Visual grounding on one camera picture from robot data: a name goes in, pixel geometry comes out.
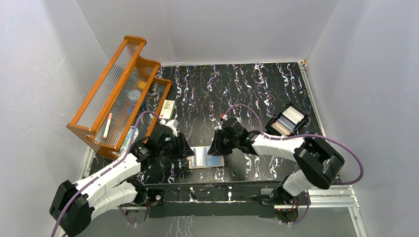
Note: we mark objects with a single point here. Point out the teal item in blister pack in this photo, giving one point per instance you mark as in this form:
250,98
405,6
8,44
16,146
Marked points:
127,139

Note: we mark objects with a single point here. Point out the beige leather card holder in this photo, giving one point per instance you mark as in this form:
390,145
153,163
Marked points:
214,161

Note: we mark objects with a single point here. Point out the orange wooden shelf rack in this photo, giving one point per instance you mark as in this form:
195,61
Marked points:
114,91

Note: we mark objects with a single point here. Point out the yellow item on shelf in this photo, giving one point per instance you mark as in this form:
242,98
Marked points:
141,84

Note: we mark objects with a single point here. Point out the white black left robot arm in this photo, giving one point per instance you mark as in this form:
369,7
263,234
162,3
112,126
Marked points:
76,204

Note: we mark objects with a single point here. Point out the silver card with black stripe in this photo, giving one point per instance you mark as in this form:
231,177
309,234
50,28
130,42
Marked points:
200,159

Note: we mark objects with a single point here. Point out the cream box with red label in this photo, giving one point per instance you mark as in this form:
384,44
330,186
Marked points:
167,110

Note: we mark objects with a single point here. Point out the white marker pen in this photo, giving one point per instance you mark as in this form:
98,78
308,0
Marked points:
107,126

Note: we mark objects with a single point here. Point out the black card storage box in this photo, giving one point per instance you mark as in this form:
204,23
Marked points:
287,122

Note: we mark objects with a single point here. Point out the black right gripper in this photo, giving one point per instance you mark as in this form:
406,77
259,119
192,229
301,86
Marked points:
217,147

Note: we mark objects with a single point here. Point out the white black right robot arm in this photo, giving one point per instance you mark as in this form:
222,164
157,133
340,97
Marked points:
319,163

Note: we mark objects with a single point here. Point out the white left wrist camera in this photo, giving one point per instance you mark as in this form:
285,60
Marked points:
172,124

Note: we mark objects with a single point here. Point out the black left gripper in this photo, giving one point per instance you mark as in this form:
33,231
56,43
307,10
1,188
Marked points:
174,143

